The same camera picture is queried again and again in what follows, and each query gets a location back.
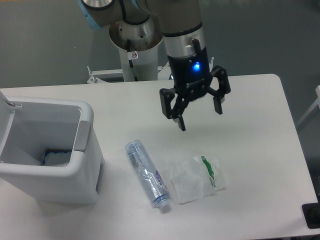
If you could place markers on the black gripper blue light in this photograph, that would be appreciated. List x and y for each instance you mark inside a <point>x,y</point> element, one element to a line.
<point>192,78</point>

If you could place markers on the clear plastic bag green stripe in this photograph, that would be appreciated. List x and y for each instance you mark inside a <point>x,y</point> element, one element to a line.
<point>194,178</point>

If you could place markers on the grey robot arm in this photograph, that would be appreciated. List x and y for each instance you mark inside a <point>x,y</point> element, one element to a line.
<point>179,20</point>

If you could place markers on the blue white trash in bin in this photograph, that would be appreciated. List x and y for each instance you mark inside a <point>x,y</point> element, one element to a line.
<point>56,157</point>

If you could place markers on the white trash can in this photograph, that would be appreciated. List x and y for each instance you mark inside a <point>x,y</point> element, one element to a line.
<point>28,126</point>

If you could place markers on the clear crushed plastic bottle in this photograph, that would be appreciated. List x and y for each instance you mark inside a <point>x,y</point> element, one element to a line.
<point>148,175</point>

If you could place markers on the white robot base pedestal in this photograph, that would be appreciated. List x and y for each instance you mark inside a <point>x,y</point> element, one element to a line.
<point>137,45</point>

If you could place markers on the white frame at right edge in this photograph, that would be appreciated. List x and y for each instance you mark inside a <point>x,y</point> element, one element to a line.
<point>310,113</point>

